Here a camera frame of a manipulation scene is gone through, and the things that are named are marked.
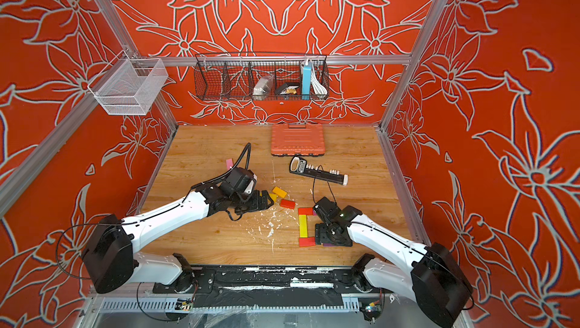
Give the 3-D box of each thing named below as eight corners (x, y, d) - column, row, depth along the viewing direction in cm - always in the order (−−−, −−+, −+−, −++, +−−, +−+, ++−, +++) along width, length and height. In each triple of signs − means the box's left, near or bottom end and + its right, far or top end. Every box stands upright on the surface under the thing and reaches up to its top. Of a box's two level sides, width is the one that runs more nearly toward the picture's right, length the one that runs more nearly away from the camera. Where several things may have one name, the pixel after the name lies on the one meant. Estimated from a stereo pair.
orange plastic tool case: (270, 156, 107) (269, 151, 104) (272, 128, 119) (271, 123, 116) (325, 156, 107) (326, 151, 104) (321, 128, 119) (322, 123, 116)
